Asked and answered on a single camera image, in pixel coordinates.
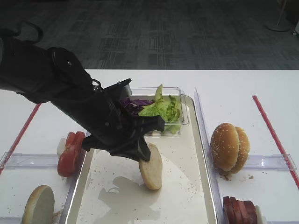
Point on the black covered left gripper body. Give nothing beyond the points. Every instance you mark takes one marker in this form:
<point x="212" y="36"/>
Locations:
<point x="111" y="127"/>

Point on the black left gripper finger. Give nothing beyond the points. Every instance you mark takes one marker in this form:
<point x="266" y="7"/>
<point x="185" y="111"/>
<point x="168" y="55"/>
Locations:
<point x="143" y="149"/>

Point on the bun half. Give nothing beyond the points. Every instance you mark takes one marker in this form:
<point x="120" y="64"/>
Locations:
<point x="151" y="171"/>
<point x="39" y="208"/>

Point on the black covered left robot arm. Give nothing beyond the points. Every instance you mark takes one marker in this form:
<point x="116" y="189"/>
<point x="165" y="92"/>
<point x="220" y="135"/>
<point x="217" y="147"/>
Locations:
<point x="56" y="75"/>

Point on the rear tomato slice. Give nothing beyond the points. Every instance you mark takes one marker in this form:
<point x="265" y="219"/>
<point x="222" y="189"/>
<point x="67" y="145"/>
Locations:
<point x="74" y="141"/>

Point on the green lettuce leaves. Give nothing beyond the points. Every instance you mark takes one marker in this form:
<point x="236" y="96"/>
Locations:
<point x="168" y="107"/>

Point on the white tomato pusher block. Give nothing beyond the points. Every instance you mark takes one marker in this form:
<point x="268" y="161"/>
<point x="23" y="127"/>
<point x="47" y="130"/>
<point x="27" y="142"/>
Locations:
<point x="61" y="146"/>

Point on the sliced meat patties stack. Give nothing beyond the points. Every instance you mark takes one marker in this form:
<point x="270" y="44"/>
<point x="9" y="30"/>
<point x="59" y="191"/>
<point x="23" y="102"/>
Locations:
<point x="239" y="212"/>

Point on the white meat pusher block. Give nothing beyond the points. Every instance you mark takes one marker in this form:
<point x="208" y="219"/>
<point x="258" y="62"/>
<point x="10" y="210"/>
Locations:
<point x="260" y="218"/>

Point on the shredded purple cabbage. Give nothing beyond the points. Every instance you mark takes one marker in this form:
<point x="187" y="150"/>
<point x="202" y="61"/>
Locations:
<point x="134" y="106"/>

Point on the metal baking tray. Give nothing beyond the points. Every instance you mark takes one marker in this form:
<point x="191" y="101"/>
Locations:
<point x="172" y="188"/>

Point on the clear plastic container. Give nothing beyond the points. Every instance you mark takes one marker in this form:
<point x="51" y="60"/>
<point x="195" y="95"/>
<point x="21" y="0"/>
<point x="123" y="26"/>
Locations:
<point x="148" y="93"/>

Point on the front sesame bun top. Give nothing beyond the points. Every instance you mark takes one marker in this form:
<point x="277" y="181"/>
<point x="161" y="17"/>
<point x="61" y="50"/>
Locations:
<point x="225" y="146"/>

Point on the sesame bun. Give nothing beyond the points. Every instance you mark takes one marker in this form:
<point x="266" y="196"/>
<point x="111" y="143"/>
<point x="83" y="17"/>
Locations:
<point x="225" y="146"/>
<point x="244" y="148"/>

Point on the left red strip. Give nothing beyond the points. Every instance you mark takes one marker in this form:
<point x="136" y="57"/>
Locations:
<point x="23" y="133"/>

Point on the red strip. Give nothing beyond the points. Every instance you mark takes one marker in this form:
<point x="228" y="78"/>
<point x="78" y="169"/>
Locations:
<point x="273" y="133"/>
<point x="23" y="133"/>

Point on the rear sesame bun top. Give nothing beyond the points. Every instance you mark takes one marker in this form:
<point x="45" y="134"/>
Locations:
<point x="244" y="148"/>

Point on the right red strip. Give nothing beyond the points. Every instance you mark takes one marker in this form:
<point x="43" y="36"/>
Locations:
<point x="273" y="133"/>

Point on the white floor stand base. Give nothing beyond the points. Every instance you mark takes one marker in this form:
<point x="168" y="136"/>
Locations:
<point x="280" y="24"/>

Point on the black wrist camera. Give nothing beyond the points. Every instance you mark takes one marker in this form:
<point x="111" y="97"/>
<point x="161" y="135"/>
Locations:
<point x="120" y="90"/>

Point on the right clear long rail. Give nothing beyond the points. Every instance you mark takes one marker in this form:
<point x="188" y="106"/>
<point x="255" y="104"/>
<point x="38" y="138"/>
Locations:
<point x="218" y="210"/>

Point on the clear long rail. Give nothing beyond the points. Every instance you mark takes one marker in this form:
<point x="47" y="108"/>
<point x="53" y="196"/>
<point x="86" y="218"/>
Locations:
<point x="218" y="210"/>
<point x="73" y="201"/>

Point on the left clear cross rail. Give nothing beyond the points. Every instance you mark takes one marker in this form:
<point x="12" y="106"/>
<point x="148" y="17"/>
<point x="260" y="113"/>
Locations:
<point x="30" y="161"/>

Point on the clear cross rail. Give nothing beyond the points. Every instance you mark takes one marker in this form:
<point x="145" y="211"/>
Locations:
<point x="30" y="161"/>
<point x="279" y="162"/>

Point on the left clear long rail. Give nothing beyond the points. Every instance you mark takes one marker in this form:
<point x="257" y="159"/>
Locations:
<point x="73" y="201"/>

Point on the right clear cross rail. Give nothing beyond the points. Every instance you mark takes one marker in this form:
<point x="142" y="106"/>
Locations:
<point x="279" y="162"/>

